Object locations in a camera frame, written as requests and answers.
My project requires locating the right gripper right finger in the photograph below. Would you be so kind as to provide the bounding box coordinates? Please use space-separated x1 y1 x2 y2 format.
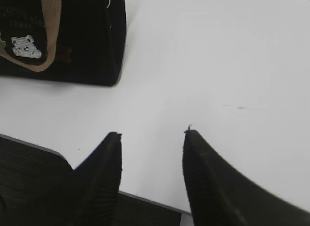
182 128 310 226

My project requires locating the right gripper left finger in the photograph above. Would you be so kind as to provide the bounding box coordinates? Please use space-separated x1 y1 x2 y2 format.
73 132 122 226

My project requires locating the black canvas tote bag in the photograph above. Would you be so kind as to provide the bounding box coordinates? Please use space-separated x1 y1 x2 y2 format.
0 0 126 86

